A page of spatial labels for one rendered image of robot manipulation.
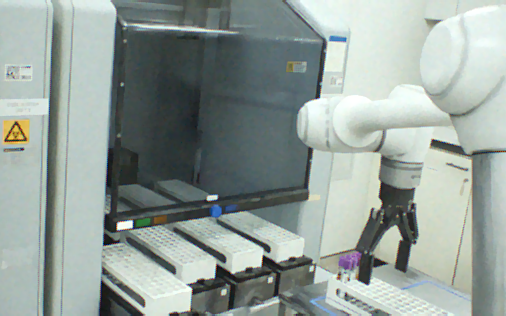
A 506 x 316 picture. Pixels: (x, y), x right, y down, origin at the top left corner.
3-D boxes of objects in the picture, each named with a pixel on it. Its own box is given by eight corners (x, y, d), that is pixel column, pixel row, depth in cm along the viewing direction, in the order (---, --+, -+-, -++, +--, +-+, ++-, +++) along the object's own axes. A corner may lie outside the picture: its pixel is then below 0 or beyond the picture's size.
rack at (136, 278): (85, 273, 155) (86, 249, 154) (121, 265, 162) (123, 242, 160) (151, 326, 134) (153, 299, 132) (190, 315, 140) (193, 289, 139)
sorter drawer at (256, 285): (99, 222, 209) (100, 196, 207) (136, 217, 218) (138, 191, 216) (244, 318, 156) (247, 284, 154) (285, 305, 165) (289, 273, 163)
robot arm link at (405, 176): (432, 161, 137) (427, 188, 138) (397, 151, 143) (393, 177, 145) (407, 165, 131) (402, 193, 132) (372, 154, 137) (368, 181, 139)
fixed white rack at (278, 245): (208, 230, 193) (210, 211, 192) (234, 226, 200) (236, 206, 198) (276, 267, 172) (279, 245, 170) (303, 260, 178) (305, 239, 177)
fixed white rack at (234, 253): (165, 238, 183) (167, 217, 182) (194, 233, 190) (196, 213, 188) (232, 278, 162) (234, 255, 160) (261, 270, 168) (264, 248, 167)
